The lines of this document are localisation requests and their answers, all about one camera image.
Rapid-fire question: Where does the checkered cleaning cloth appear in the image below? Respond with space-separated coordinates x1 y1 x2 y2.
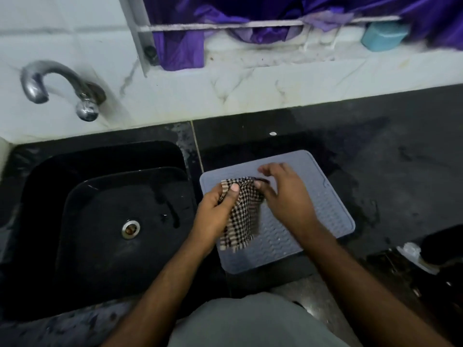
216 176 271 254

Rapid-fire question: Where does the grey window frame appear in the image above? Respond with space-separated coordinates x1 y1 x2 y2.
117 0 161 78

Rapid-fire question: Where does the teal plastic box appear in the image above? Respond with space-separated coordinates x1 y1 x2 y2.
360 20 411 53

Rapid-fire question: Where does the chrome wall faucet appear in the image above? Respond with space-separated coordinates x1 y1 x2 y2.
20 59 108 122

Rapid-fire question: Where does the metal sink drain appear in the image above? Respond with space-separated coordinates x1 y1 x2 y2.
121 219 141 240

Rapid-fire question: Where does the person's right hand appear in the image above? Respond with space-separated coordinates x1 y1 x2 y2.
254 162 320 247

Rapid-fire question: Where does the person's grey shirt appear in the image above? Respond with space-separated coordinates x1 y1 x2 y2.
167 292 351 347

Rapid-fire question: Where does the white window grille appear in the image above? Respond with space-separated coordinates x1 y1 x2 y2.
138 14 403 52

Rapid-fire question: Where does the person's left hand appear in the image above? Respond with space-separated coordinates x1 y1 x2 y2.
189 182 241 256

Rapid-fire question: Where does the black stone sink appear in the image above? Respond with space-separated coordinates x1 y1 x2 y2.
7 140 199 316

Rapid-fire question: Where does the white shoe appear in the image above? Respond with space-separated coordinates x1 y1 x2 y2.
395 241 440 276

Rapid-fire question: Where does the grey silicone mat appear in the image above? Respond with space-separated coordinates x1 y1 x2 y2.
199 149 356 276

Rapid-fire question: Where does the person's left forearm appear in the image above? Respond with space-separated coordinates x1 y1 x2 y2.
101 237 214 347

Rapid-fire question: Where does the purple satin curtain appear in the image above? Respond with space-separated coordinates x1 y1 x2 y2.
142 0 463 72

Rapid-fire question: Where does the person's right forearm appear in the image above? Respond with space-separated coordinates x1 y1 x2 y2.
300 227 456 347

